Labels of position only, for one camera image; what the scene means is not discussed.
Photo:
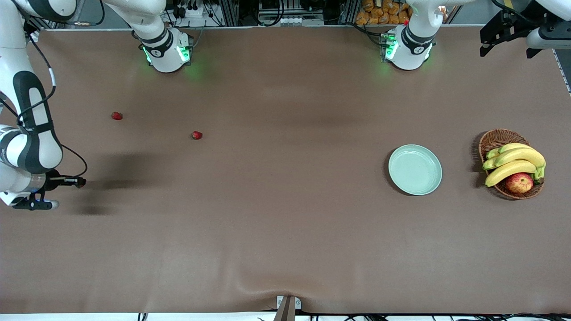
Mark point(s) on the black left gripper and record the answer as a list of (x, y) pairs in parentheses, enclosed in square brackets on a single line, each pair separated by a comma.
[(507, 26)]

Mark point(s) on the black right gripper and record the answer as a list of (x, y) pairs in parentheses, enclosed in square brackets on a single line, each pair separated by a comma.
[(57, 181)]

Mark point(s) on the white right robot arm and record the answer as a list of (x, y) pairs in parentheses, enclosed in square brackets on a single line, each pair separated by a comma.
[(167, 62)]

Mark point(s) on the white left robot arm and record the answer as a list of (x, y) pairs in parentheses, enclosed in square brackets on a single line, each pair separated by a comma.
[(410, 60)]

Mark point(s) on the light green round plate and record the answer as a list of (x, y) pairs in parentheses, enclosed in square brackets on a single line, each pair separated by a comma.
[(415, 171)]

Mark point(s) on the brown wicker basket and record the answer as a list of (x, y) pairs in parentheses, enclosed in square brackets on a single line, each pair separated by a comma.
[(495, 138)]

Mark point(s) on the small yellow banana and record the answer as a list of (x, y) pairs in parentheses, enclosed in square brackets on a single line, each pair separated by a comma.
[(513, 146)]

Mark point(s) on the large yellow banana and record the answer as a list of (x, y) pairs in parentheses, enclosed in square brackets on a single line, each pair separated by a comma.
[(522, 156)]

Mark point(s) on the yellow banana beside apple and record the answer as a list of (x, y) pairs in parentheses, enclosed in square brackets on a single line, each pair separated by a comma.
[(508, 171)]

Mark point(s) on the red apple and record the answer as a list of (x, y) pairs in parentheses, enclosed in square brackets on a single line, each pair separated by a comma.
[(519, 183)]

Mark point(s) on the bag of orange bread rolls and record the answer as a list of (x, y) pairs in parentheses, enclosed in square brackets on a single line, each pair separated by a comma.
[(379, 15)]

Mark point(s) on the white power strip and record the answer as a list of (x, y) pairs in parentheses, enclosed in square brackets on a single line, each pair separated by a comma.
[(192, 12)]

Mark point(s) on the brown table mat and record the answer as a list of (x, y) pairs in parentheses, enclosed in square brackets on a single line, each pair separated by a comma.
[(285, 223)]

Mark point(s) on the white terminal block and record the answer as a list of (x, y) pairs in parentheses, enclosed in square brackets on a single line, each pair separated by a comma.
[(292, 20)]

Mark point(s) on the aluminium equipment rack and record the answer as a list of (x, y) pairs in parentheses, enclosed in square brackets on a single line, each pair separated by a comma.
[(232, 11)]

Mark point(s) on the metal table edge bracket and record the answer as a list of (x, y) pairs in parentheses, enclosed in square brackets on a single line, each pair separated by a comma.
[(287, 310)]

